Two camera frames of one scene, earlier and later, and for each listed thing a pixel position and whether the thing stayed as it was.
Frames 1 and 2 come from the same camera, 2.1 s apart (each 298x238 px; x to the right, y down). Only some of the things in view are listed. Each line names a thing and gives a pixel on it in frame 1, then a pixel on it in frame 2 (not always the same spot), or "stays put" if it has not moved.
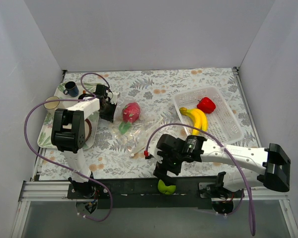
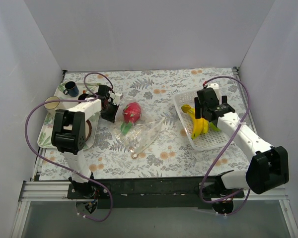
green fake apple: x=167 y=190 to x=212 y=126
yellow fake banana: x=198 y=117 stays put
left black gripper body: x=109 y=112 stays put
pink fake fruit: x=131 y=113 stays put
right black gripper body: x=163 y=172 to x=207 y=114
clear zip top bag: x=133 y=123 stays put
